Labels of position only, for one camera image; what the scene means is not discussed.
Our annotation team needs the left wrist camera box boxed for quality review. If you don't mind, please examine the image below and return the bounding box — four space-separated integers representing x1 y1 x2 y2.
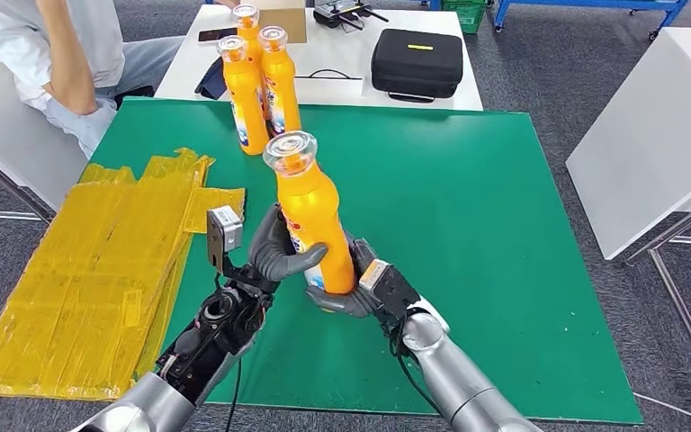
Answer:
205 205 246 275

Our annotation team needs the thin black cable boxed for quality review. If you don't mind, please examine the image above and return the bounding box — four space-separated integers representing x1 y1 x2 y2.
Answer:
297 68 353 81

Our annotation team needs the black smartphone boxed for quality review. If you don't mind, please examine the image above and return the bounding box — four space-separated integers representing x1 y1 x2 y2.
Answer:
197 26 239 43

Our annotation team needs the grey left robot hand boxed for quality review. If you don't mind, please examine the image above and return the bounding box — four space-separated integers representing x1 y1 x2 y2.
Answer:
247 202 330 284

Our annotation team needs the black carrying case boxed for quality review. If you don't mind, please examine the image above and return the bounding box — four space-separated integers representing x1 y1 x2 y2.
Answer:
370 28 464 104

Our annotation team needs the navy tablet cover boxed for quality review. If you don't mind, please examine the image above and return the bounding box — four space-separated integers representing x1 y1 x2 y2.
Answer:
193 56 228 102

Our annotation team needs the white floor cable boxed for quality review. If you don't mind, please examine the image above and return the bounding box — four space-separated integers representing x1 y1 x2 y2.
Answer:
634 391 691 421

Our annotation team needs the green plastic crate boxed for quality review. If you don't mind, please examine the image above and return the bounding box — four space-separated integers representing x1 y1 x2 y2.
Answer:
439 0 489 35

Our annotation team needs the green table mat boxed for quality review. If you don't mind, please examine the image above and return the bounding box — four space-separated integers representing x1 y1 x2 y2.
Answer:
85 96 645 426

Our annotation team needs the person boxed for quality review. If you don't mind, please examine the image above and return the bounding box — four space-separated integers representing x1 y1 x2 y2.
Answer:
0 0 185 159

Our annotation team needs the white side table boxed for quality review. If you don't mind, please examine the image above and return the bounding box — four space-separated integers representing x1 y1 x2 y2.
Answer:
564 26 691 260

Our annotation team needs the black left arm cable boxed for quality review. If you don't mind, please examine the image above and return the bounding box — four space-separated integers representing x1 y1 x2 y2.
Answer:
223 357 243 432

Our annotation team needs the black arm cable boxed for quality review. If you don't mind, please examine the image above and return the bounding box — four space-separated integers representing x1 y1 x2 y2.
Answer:
223 357 243 432
388 321 442 416

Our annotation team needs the white desk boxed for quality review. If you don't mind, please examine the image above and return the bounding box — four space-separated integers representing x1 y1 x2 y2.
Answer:
0 23 90 225

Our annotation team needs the orange detergent bottle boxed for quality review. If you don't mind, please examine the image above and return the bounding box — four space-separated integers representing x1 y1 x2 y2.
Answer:
257 25 303 137
230 3 268 121
262 130 359 296
216 35 270 158

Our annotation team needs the blue metal rack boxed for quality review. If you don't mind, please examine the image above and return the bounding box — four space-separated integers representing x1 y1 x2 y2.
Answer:
491 0 691 43

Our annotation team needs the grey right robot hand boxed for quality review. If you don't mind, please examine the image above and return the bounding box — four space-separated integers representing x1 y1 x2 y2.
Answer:
304 232 382 319

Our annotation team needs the yellow wrapped flat cardboard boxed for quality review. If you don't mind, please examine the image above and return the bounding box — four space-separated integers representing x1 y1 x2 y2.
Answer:
0 147 247 401

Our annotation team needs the metal table leg frame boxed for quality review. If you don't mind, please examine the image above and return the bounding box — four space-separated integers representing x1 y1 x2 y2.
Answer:
622 190 691 412

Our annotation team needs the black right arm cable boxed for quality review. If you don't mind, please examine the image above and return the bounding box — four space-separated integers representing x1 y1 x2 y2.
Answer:
388 321 442 416

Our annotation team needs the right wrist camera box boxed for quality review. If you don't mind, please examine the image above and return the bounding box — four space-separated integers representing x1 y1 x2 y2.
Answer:
357 257 422 326

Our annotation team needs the brown cardboard box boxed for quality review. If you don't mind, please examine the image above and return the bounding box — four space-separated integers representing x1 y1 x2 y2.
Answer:
258 0 310 44

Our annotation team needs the black chair seat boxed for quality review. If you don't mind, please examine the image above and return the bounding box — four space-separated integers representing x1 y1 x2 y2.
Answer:
112 84 156 112

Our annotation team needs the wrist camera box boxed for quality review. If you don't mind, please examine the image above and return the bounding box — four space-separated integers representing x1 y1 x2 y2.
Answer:
357 257 422 326
205 205 246 275

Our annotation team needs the white flat box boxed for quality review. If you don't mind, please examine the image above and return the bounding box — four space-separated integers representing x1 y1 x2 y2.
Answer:
297 76 365 105

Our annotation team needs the black remote controller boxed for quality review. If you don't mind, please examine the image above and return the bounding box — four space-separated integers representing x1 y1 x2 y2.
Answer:
312 0 390 30

